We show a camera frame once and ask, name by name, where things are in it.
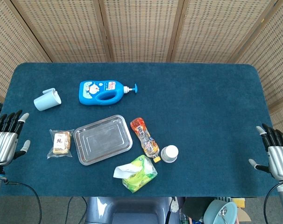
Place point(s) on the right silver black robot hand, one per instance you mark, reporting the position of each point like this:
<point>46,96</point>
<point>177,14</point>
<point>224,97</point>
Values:
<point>280,158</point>

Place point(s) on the stainless steel rectangular tray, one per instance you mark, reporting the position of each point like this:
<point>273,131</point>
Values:
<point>103,140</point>

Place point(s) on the yellow box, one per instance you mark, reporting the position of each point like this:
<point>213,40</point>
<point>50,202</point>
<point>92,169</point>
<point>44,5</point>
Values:
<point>239,202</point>

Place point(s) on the light blue round bowl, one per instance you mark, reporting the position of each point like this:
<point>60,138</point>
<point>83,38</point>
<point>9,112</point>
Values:
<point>221,213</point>

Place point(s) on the dark blue table cloth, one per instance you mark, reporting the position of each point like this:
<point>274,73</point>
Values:
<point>202,116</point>

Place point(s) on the woven wooden folding screen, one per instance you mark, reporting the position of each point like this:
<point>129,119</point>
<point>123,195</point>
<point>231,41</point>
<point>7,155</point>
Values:
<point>141,28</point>

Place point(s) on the snack cake packet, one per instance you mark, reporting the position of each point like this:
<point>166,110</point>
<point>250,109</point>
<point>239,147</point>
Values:
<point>61,142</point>

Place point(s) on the light blue plastic mug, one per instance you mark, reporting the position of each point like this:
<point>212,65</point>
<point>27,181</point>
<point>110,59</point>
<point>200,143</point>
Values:
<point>44,102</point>

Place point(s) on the stacked white paper cups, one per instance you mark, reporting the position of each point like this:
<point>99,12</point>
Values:
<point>169,154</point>

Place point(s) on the blue pump detergent bottle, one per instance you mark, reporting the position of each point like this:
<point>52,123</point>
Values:
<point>90,91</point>

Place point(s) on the green yellow tissue pack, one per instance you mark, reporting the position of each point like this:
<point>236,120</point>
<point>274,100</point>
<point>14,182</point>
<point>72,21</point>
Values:
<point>141,175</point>

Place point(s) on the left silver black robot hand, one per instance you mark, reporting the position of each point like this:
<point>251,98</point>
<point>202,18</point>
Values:
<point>2,144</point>

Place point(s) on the orange drink bottle yellow cap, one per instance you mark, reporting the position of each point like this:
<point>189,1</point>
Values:
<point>146,140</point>

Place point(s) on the black cloth bundle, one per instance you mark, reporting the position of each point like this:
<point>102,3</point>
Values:
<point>195,207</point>

